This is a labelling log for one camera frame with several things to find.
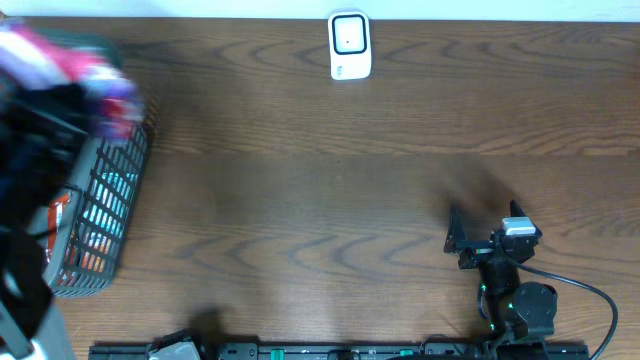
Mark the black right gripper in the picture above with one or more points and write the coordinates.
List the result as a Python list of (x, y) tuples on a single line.
[(477, 252)]

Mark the teal packet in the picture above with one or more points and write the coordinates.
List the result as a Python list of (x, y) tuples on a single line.
[(110, 201)]

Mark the orange snack bar wrapper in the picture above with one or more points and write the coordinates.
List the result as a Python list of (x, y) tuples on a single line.
[(54, 217)]

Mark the purple square snack packet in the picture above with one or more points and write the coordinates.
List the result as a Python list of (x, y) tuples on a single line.
[(41, 66)]

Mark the small orange tissue packet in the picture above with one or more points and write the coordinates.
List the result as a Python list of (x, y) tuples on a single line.
[(94, 253)]

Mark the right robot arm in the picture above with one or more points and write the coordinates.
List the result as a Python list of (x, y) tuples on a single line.
[(521, 314)]

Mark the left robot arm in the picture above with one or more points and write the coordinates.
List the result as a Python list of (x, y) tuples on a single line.
[(42, 132)]

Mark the white barcode scanner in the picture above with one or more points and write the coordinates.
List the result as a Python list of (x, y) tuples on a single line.
[(349, 45)]

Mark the grey plastic mesh basket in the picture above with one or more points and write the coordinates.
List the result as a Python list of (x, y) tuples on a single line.
[(97, 156)]

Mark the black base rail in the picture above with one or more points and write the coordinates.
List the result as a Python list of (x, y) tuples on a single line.
[(253, 351)]

